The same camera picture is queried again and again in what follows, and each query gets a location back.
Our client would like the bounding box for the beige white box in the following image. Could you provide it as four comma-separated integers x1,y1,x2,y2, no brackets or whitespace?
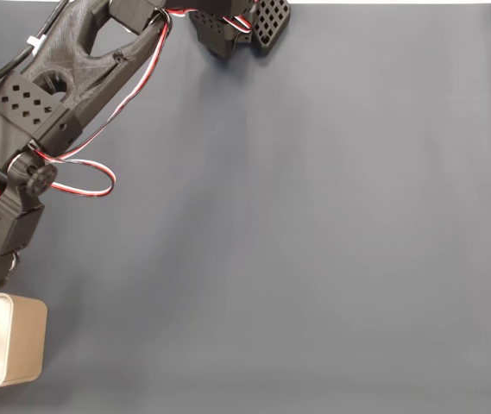
0,292,49,390

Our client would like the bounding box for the grey table mat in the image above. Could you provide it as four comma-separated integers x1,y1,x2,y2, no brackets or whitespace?
0,3,491,414

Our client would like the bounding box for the black camera cable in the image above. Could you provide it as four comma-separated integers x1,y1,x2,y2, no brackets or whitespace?
0,0,72,110

